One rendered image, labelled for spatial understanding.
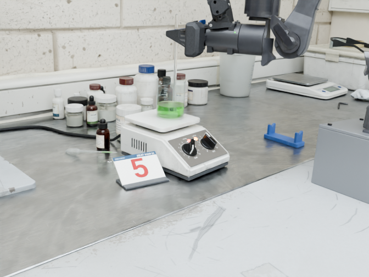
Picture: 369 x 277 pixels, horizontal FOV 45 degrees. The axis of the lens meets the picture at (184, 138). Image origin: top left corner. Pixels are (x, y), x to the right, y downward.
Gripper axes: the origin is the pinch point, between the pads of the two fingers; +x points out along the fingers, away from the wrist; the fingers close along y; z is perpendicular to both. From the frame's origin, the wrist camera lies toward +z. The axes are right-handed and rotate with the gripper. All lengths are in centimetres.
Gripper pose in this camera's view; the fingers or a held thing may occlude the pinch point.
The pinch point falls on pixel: (182, 34)
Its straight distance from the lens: 93.0
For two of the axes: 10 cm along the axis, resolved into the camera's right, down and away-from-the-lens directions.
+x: -9.3, -1.5, 3.3
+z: 0.4, -9.5, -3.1
